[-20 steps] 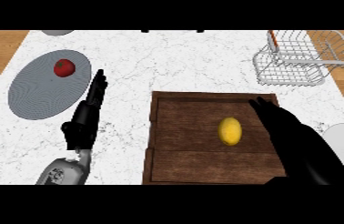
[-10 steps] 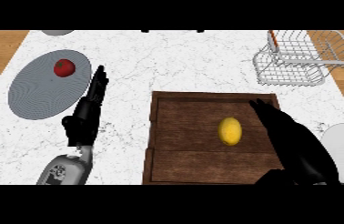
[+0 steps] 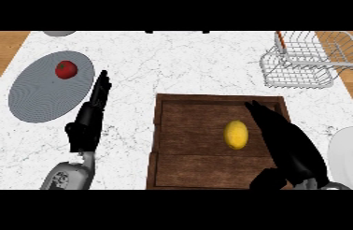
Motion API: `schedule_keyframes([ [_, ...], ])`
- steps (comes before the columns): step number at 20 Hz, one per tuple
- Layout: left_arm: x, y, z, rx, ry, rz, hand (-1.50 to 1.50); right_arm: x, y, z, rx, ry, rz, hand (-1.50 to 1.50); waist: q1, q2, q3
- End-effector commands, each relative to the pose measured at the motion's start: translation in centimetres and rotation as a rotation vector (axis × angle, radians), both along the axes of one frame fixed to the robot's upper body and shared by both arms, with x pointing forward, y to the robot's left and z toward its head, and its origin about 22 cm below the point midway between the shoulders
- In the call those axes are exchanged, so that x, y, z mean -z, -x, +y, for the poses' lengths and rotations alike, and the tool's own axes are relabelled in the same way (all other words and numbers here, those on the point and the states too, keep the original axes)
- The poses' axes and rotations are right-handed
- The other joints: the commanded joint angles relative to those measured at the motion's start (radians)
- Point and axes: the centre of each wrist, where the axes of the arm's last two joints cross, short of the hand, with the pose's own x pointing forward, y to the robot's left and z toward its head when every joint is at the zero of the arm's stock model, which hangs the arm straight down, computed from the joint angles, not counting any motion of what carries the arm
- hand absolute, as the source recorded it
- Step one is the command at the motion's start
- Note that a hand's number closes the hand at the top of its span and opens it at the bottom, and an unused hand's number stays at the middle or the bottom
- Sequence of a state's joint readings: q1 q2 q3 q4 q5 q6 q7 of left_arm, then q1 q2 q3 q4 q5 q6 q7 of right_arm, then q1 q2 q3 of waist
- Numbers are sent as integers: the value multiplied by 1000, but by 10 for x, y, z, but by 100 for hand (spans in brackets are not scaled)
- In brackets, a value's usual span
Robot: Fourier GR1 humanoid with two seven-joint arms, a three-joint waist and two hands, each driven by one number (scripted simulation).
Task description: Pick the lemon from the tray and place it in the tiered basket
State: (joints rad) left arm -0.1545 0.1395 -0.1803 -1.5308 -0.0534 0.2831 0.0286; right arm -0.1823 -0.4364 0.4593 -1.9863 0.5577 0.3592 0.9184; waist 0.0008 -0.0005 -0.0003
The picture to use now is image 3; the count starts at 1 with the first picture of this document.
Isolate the dark brown wooden tray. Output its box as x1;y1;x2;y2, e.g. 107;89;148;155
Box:
145;93;296;191

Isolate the grey round placemat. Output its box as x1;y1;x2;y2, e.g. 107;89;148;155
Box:
8;50;97;124

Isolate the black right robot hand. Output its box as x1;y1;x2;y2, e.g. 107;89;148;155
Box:
243;99;331;191

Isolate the grey round bowl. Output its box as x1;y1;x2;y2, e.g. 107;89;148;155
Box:
43;31;79;37

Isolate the yellow lemon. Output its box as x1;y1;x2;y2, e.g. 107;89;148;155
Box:
222;120;252;151

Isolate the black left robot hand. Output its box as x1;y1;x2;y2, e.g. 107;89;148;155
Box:
64;69;114;154

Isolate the white wire tiered basket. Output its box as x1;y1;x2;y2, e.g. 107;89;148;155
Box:
259;31;353;90

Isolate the white round plate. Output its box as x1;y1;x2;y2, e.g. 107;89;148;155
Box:
326;125;353;187

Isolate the red tomato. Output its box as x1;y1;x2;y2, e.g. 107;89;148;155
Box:
54;60;79;80

